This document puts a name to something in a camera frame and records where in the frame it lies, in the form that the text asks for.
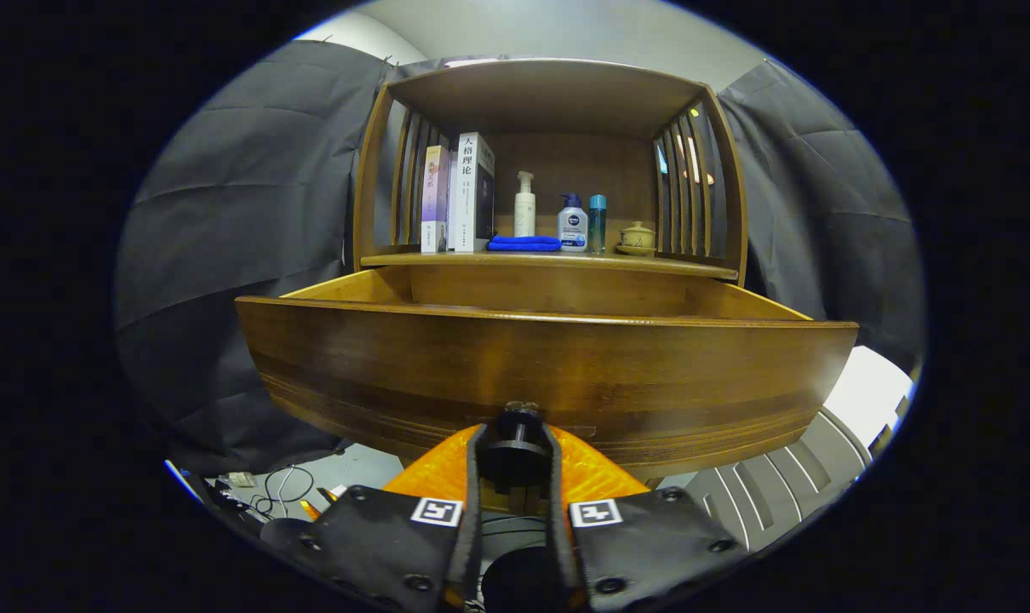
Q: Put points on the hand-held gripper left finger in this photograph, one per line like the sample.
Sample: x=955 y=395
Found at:
x=477 y=511

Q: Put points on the white bottle with blue cap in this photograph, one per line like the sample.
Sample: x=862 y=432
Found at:
x=573 y=230

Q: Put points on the white book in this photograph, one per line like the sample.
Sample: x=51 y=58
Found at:
x=466 y=196

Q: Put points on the teal bottle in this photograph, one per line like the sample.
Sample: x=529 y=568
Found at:
x=597 y=226

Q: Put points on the wooden cabinet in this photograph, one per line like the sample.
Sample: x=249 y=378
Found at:
x=549 y=94

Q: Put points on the yellow lidded teacup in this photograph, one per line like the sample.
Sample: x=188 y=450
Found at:
x=638 y=237

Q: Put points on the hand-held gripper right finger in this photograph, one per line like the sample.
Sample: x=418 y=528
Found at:
x=557 y=511

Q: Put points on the purple book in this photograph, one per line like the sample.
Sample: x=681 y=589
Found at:
x=434 y=196

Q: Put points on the blue folded cloth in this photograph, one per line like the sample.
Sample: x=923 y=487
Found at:
x=523 y=243

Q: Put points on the wooden countertop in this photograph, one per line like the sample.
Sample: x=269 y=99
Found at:
x=549 y=259

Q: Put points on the wooden drawer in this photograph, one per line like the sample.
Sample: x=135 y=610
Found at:
x=549 y=366

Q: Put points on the white power adapter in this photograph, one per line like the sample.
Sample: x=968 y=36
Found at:
x=241 y=479

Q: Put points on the white pump bottle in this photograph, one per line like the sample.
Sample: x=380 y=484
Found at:
x=524 y=213

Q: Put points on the yellow saucer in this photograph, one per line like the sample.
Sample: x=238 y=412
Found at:
x=636 y=251

